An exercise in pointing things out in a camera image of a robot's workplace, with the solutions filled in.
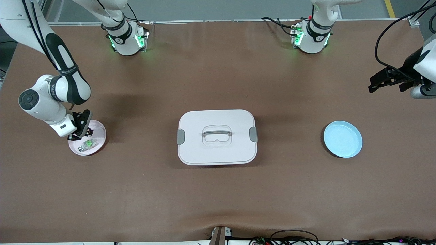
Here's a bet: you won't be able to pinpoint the white lidded box, grey latches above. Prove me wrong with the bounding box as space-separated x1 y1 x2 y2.
176 109 258 166

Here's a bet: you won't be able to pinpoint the green switch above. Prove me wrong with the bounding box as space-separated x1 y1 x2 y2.
78 138 96 152

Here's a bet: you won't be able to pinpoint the black base cable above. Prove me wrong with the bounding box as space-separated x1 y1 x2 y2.
261 16 299 37
125 3 150 25

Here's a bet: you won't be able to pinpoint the black looped cable bundle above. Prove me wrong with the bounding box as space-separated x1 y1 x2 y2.
249 229 321 245

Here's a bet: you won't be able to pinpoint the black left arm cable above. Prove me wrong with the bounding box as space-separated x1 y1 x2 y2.
375 0 436 83

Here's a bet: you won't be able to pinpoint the pink round plate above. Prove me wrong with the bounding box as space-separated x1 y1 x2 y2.
68 119 107 156

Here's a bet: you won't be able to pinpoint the brown camera mount bracket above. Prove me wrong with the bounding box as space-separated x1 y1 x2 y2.
209 226 233 245

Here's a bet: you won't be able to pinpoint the brown table mat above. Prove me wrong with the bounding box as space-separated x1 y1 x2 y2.
0 19 436 244

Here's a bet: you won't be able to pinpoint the light blue round plate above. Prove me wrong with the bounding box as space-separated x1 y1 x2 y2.
323 120 363 158

